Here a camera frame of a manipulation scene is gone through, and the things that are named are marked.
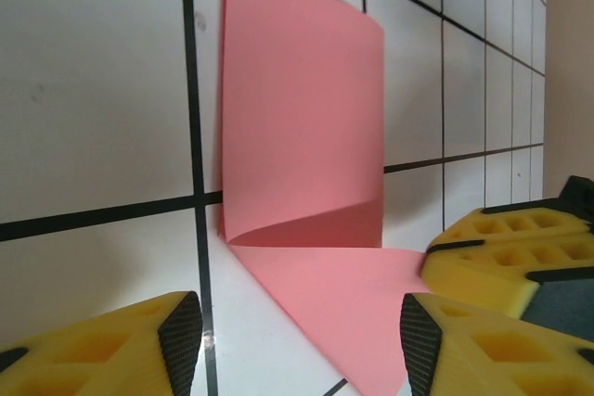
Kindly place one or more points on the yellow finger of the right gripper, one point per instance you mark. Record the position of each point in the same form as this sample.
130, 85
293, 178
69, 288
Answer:
473, 271
510, 226

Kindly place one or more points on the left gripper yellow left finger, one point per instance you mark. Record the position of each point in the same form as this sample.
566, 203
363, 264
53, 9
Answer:
93, 359

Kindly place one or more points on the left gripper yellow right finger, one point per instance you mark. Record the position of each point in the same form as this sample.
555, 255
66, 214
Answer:
487, 359

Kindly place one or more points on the pink square paper sheet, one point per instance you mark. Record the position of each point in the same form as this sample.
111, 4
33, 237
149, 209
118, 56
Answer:
301, 113

